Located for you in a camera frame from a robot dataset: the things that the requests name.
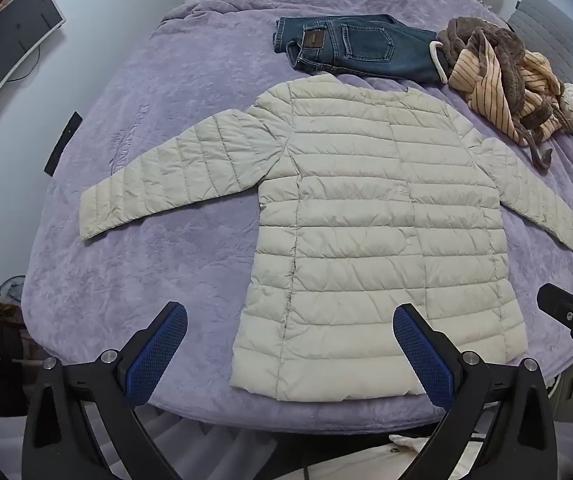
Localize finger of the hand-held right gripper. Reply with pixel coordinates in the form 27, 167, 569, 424
537, 283, 573, 330

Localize blue denim jeans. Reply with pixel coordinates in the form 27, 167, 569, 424
272, 15, 449, 83

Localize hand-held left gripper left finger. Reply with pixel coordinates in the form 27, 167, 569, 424
22, 301, 190, 480

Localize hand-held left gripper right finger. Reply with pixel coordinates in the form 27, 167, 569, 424
393, 302, 557, 480

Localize cream quilted puffer jacket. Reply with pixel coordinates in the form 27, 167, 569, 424
79, 76, 573, 403

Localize small desk fan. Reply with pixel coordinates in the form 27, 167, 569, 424
0, 275, 27, 322

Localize brown striped fleece robe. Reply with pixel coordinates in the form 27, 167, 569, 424
436, 16, 565, 175

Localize purple plush blanket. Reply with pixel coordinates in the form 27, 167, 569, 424
21, 0, 573, 433

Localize black flat strap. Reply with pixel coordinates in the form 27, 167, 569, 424
45, 111, 83, 176

